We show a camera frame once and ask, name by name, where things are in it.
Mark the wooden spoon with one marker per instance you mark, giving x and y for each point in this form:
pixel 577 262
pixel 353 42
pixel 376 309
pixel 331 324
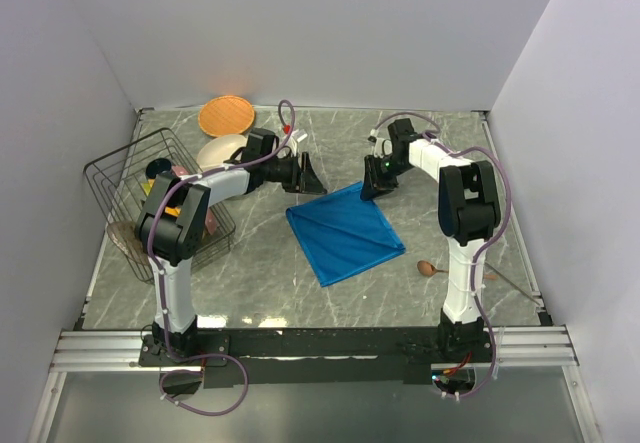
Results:
pixel 427 269

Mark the pink plate in rack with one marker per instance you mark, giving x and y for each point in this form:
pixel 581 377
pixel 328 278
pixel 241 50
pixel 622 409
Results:
pixel 210 220

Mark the brown wooden plate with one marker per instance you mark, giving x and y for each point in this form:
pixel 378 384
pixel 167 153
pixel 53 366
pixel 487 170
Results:
pixel 122 235

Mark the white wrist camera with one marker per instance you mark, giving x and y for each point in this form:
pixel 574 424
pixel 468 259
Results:
pixel 294 138
pixel 382 146

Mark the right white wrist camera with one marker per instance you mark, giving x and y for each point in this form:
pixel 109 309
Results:
pixel 382 146

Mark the yellow plate in rack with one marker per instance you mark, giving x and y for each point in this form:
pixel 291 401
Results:
pixel 146 188

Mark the blue cloth napkin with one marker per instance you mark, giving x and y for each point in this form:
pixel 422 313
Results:
pixel 343 236

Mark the orange woven round mat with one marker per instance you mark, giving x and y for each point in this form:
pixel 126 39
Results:
pixel 226 115

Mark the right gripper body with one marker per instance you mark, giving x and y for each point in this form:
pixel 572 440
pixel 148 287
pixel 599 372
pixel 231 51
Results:
pixel 389 170

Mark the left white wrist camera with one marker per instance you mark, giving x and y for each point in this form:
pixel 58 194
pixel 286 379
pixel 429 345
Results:
pixel 294 138

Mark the metal fork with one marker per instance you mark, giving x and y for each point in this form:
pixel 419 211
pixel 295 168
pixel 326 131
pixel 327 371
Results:
pixel 496 273

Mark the dark blue bowl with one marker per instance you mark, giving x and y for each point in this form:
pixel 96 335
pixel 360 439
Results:
pixel 157 166

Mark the cream divided plate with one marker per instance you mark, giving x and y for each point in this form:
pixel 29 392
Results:
pixel 218 150

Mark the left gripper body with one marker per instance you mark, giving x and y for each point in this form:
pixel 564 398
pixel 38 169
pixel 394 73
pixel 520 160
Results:
pixel 286 171

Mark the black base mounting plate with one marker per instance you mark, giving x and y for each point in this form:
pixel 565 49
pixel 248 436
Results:
pixel 314 355

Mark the black wire dish rack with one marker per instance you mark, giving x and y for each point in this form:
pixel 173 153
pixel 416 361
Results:
pixel 115 179

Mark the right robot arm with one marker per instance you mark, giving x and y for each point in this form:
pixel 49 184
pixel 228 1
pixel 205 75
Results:
pixel 468 211

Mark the aluminium rail frame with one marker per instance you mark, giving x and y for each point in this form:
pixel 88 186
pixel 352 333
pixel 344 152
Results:
pixel 118 351

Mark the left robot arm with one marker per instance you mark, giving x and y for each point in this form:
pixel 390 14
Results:
pixel 171 224

